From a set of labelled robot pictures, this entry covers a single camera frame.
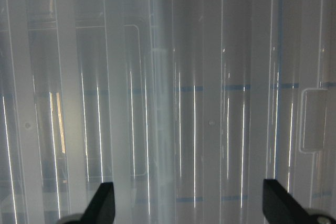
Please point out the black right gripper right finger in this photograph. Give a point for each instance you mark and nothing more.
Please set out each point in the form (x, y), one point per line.
(279, 206)

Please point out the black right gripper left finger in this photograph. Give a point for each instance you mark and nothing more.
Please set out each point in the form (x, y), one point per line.
(101, 208)

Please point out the translucent plastic box lid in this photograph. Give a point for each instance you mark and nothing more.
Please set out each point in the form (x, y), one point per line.
(185, 105)

